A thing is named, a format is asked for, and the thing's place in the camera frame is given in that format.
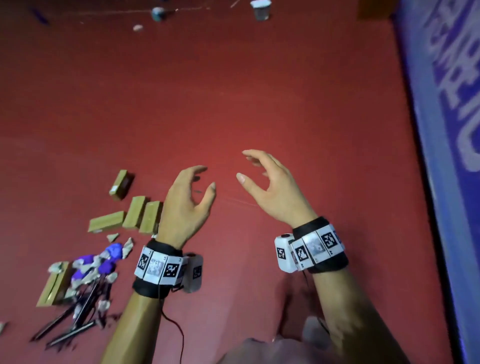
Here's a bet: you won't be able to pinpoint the person's left hand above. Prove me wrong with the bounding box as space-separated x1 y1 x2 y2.
154 165 218 251

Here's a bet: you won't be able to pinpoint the person's right hand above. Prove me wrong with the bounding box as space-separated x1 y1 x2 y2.
236 149 320 230

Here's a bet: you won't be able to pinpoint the white shuttlecocks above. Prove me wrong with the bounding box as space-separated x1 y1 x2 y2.
47 232 135 318

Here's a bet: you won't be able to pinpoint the blue cloth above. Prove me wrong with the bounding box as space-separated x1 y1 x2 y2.
104 242 125 261

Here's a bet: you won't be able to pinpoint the purple cloth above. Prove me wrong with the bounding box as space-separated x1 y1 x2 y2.
70 254 117 282

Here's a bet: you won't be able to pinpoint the person's left forearm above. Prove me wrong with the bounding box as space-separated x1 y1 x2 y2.
101 290 166 364

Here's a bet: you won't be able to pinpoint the person's right forearm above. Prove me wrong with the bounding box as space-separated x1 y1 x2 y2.
311 266 412 364

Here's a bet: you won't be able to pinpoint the person's grey trousers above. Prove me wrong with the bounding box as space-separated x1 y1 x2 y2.
301 316 331 340

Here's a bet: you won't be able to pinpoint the person's pale shirt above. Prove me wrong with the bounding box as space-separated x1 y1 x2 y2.
216 336 338 364

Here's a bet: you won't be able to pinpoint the black wristband with marker tiles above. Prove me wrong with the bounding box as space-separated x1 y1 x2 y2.
131 239 188 300
289 216 350 275

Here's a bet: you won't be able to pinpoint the blue printed barrier board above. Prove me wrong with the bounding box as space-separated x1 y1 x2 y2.
391 0 480 364

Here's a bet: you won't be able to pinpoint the white cup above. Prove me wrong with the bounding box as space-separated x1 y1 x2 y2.
250 0 272 22

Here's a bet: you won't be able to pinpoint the small blue object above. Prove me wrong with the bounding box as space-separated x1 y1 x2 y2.
30 8 50 26

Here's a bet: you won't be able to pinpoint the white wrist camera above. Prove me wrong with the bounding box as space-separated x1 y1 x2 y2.
274 233 299 274
181 253 205 295

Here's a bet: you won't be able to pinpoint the black cable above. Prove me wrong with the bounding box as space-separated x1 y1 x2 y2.
159 296 187 364

